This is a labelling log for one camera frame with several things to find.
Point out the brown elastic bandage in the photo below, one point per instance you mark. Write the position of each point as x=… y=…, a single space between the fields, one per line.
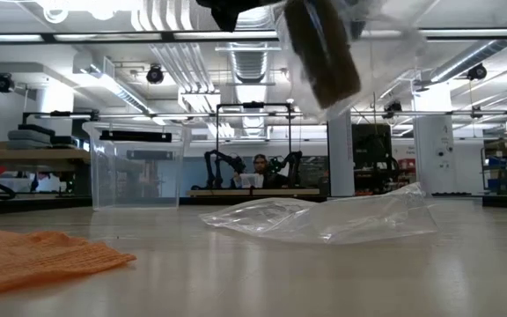
x=324 y=57

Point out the person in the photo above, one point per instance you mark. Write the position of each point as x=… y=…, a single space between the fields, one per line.
x=260 y=169
x=44 y=182

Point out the white building pillar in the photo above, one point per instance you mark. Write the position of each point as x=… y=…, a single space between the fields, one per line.
x=434 y=154

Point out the white tower column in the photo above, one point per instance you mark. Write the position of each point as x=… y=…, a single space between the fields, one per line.
x=340 y=154

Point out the translucent storage bin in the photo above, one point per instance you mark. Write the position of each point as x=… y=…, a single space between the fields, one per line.
x=13 y=185

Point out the clear plastic box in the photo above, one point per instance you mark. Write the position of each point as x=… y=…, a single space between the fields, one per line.
x=104 y=185

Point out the distant black frame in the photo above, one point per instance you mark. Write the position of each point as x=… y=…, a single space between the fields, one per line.
x=253 y=105

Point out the black ceiling-hung reel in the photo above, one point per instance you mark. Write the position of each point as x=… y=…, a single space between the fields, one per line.
x=393 y=108
x=4 y=83
x=476 y=71
x=155 y=74

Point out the clear plastic zip bag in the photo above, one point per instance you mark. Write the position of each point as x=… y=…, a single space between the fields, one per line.
x=390 y=53
x=346 y=220

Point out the orange elastic bandage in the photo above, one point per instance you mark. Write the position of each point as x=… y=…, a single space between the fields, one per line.
x=38 y=260

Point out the distant wooden table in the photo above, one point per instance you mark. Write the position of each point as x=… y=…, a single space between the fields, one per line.
x=218 y=192

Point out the black frame crossbar with lights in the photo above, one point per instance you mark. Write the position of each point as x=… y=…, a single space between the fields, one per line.
x=46 y=38

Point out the stack of grey cases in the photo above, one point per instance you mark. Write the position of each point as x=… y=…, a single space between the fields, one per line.
x=29 y=138

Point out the black cabinet machine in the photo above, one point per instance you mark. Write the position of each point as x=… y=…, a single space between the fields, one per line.
x=372 y=149

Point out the black table edge rail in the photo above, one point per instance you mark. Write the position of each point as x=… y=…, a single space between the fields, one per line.
x=29 y=206

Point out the wooden workbench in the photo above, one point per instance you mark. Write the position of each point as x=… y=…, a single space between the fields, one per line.
x=29 y=158

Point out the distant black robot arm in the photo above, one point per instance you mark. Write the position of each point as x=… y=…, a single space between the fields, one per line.
x=291 y=165
x=216 y=169

